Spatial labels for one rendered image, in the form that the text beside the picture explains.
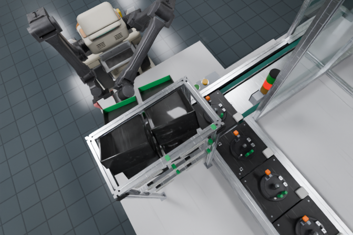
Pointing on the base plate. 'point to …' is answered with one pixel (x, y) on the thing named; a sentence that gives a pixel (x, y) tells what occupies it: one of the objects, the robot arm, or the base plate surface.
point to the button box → (208, 80)
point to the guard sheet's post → (310, 35)
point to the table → (176, 70)
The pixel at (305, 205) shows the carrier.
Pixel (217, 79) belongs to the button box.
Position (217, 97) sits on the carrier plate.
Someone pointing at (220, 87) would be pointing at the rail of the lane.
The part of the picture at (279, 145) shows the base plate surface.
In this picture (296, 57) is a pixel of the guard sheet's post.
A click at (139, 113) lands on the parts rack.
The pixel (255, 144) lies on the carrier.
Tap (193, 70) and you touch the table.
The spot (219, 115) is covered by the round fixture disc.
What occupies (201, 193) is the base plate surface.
